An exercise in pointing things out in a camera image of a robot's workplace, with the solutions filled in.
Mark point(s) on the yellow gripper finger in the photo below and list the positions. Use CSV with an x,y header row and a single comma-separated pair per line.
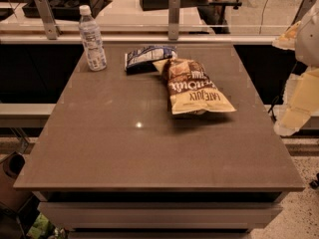
x,y
301,101
286,41

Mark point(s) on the clear plastic water bottle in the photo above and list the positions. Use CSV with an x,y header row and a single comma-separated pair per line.
x,y
92,40

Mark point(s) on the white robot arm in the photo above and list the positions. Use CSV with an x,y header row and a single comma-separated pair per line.
x,y
307,39

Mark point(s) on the brown Late July chip bag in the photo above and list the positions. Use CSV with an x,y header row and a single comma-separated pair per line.
x,y
190,89

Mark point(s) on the blue white snack bag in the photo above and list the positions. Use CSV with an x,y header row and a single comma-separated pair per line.
x,y
142,60

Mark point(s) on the black tray on counter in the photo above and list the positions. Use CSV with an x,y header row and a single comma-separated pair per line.
x,y
70,9

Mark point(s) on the grey table drawer base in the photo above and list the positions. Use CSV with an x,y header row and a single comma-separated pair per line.
x,y
194,217

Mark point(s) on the green crumpled item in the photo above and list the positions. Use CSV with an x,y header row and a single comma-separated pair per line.
x,y
42,228

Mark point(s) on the brown cylindrical bin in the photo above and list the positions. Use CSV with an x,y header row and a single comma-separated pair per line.
x,y
10,167

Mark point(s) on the right metal railing bracket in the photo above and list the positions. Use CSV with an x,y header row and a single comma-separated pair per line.
x,y
304,7

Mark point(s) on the metal railing bracket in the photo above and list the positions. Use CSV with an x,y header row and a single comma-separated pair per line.
x,y
173,19
304,7
52,31

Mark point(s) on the middle metal railing bracket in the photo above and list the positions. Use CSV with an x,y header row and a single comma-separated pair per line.
x,y
173,19

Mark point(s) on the left metal railing bracket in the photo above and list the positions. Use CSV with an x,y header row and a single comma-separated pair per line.
x,y
52,31

